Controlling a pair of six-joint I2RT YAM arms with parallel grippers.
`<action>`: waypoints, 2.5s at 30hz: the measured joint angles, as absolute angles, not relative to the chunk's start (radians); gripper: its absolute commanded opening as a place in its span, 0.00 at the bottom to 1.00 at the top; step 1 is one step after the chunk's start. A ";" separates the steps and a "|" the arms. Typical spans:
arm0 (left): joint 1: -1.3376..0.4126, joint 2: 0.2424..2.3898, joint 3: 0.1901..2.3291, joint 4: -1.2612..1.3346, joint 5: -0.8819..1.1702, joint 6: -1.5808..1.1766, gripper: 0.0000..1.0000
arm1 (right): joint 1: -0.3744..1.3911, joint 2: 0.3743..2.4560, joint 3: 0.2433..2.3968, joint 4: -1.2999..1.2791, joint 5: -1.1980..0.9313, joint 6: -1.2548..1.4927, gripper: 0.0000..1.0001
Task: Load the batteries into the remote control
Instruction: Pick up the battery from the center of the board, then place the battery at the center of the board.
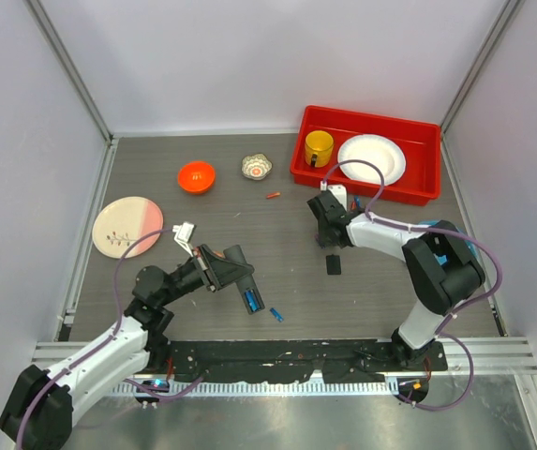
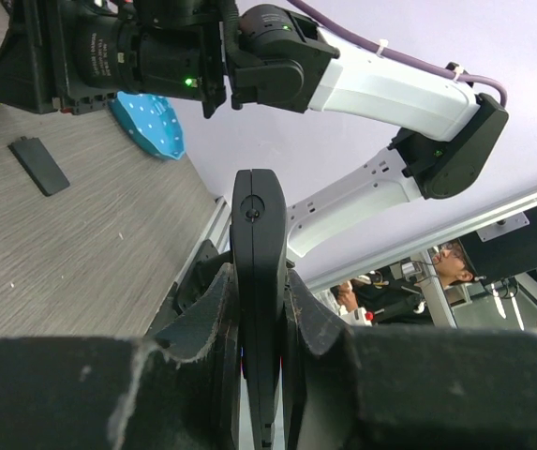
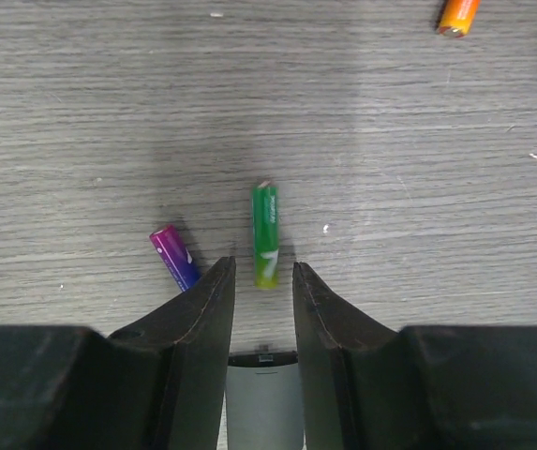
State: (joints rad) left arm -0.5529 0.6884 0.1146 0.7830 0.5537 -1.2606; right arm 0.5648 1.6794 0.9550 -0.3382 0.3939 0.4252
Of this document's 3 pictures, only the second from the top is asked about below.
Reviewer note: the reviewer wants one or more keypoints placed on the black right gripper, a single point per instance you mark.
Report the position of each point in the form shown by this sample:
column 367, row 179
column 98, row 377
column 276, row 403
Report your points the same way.
column 165, row 48

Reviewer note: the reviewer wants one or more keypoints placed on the black remote control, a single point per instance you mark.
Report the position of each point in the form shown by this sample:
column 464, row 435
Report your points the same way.
column 256, row 290

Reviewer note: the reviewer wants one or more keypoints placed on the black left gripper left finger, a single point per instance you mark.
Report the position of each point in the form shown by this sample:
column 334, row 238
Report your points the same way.
column 174, row 390

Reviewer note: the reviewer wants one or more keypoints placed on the person in background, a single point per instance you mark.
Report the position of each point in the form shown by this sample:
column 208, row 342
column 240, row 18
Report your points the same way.
column 393, row 300

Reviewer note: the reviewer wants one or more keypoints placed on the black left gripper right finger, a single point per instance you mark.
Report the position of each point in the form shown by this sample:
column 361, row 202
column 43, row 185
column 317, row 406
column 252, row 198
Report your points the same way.
column 403, row 386

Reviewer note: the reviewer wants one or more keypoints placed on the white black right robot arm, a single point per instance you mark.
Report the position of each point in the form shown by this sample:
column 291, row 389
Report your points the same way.
column 296, row 60

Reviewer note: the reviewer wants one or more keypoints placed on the black battery cover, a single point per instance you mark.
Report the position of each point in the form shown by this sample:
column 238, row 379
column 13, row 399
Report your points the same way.
column 39, row 164

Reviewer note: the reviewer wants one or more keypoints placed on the blue polka dot plate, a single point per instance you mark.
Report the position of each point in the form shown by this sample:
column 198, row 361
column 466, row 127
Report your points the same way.
column 151, row 122

